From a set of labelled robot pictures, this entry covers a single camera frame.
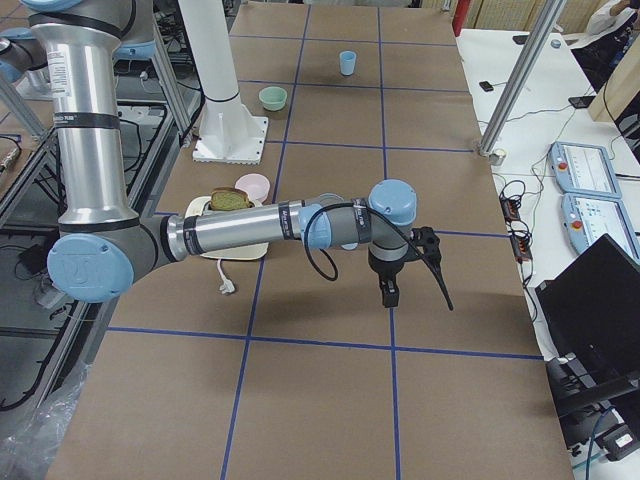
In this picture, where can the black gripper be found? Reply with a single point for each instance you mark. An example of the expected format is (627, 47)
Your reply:
(384, 271)

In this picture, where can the light blue cup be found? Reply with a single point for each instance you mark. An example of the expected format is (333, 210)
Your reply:
(347, 62)

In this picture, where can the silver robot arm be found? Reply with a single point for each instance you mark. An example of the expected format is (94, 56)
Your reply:
(104, 246)

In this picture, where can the white power plug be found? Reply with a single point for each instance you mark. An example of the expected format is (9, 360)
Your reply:
(226, 286)

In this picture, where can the pink plastic bowl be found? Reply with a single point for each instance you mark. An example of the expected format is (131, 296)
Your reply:
(256, 186)

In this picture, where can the brown toast slice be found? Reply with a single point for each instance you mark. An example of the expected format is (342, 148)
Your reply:
(229, 199)

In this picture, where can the black laptop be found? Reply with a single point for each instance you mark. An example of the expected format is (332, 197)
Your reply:
(592, 308)

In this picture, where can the teach pendant near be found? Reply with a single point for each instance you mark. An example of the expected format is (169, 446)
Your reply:
(587, 218)

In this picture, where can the teach pendant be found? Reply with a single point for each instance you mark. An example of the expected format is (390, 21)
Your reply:
(583, 169)
(587, 218)

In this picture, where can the cream white toaster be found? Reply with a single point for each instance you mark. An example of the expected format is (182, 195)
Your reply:
(231, 246)

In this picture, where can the teach pendant far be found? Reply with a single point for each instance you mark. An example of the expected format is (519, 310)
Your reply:
(583, 169)

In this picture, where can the green plastic bowl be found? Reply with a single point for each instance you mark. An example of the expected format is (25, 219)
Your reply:
(273, 98)

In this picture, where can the small black box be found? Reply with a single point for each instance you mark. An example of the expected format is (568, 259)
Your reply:
(486, 86)

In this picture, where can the black phone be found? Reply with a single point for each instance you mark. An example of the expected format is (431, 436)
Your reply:
(581, 102)

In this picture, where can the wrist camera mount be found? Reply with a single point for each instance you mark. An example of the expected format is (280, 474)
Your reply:
(425, 241)

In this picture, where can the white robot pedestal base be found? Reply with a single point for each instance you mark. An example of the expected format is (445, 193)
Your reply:
(228, 132)

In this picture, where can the aluminium frame post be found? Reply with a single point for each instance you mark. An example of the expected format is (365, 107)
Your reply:
(524, 65)

